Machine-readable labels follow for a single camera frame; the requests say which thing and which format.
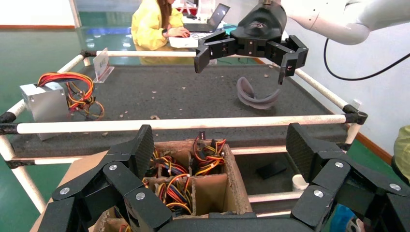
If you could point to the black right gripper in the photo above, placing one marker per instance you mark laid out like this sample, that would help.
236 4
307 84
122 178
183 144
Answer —
259 28

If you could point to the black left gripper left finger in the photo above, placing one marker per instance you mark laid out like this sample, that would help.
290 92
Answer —
125 179

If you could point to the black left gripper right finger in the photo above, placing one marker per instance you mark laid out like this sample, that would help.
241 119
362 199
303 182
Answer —
323 179

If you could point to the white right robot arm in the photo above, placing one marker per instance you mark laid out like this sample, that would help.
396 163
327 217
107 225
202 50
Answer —
352 19

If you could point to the brown cardboard divider box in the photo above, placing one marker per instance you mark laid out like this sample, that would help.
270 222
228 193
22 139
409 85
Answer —
208 195

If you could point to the blue plastic object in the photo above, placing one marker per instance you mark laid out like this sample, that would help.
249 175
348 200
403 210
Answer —
340 219

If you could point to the dark open laptop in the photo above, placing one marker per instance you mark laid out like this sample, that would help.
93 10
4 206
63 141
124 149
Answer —
217 16

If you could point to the flat black object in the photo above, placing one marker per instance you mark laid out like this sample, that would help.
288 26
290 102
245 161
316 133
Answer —
271 169

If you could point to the small cardboard crumb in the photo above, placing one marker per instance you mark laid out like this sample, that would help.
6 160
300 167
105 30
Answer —
154 117

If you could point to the white paper sheets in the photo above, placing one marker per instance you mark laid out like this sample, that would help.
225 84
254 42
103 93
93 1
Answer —
184 41

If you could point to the person in yellow-green clothing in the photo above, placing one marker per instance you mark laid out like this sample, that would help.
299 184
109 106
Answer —
403 150

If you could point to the person in yellow jacket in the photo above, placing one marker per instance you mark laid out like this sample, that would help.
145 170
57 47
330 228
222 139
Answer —
147 25

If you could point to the clear acrylic sign holder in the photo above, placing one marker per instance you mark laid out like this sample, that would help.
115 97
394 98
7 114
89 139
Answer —
101 64

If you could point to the white pipe frame cart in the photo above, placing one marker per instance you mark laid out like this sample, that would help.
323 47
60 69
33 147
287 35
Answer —
192 123

